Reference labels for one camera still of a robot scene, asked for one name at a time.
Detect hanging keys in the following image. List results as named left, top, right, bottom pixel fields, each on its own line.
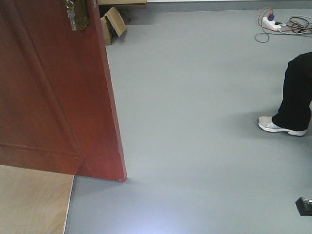
left=65, top=0, right=77, bottom=31

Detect tangled floor cables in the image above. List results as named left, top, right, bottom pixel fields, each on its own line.
left=254, top=6, right=312, bottom=44

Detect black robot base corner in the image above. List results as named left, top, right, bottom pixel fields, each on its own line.
left=295, top=197, right=312, bottom=216

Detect white power strip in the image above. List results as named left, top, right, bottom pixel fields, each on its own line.
left=261, top=17, right=286, bottom=31

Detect seated person black trousers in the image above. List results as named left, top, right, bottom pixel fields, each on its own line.
left=258, top=52, right=312, bottom=137

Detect open cardboard box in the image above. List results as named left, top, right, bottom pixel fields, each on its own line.
left=100, top=7, right=127, bottom=45

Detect brown wooden door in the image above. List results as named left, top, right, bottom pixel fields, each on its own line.
left=0, top=0, right=126, bottom=182

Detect plywood floor board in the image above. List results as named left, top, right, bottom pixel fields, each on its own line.
left=0, top=165, right=74, bottom=234

